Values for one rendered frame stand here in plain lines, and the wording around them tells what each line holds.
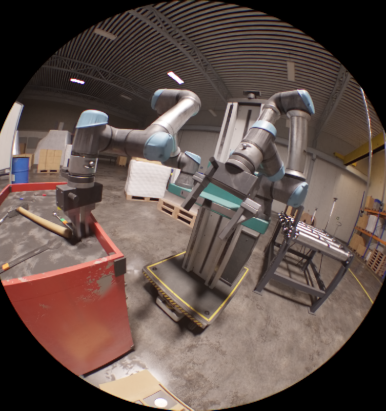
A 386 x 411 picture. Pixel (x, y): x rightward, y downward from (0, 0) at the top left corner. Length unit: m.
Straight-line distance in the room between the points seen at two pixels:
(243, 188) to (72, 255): 0.43
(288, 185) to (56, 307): 0.79
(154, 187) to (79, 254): 3.64
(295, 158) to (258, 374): 1.46
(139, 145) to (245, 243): 0.94
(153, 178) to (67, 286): 3.69
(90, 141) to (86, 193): 0.13
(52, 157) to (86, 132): 7.13
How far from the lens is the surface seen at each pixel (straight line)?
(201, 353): 1.23
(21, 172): 4.13
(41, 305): 0.35
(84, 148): 0.34
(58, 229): 0.45
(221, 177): 0.32
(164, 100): 0.68
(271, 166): 0.43
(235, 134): 1.03
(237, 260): 1.13
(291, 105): 0.68
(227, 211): 0.68
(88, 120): 0.35
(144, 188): 3.87
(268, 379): 1.45
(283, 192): 0.60
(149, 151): 0.33
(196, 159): 0.88
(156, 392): 1.01
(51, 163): 7.48
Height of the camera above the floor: 1.14
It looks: 14 degrees down
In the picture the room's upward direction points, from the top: 15 degrees clockwise
